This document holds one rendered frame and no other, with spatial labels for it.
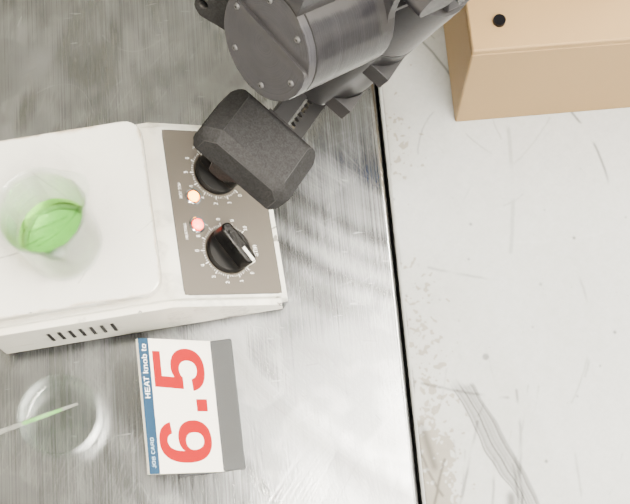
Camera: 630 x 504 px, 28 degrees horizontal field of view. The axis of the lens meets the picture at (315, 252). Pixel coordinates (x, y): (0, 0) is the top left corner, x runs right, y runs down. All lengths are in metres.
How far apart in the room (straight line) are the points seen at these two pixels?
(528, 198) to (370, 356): 0.16
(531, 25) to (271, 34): 0.27
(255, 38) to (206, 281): 0.26
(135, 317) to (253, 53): 0.27
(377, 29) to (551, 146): 0.34
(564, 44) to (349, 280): 0.22
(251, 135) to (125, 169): 0.16
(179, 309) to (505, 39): 0.27
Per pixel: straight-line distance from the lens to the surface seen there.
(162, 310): 0.82
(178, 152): 0.85
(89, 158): 0.83
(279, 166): 0.68
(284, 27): 0.59
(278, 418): 0.86
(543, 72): 0.86
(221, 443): 0.86
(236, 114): 0.68
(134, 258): 0.80
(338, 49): 0.60
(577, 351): 0.89
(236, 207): 0.85
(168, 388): 0.84
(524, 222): 0.90
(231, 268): 0.83
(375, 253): 0.89
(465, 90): 0.87
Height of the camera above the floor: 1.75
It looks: 74 degrees down
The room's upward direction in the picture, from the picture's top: 3 degrees counter-clockwise
